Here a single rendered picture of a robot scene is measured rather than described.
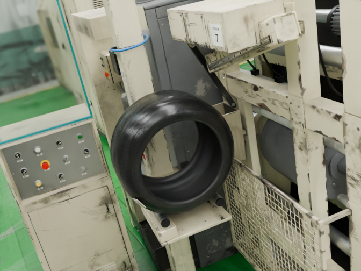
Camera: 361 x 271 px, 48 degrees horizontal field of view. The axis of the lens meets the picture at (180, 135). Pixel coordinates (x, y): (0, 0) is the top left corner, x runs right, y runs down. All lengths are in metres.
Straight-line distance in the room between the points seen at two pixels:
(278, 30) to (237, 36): 0.14
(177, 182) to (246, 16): 0.99
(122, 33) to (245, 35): 0.69
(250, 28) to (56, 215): 1.61
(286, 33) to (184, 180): 1.00
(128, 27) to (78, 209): 1.14
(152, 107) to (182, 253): 1.07
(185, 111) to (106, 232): 1.19
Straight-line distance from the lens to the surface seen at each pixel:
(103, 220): 2.58
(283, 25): 1.45
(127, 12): 1.96
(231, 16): 1.45
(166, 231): 1.90
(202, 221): 2.01
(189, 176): 2.12
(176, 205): 1.85
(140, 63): 1.99
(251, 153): 2.31
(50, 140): 2.39
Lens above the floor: 1.94
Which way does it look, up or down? 22 degrees down
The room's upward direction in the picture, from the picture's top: 12 degrees counter-clockwise
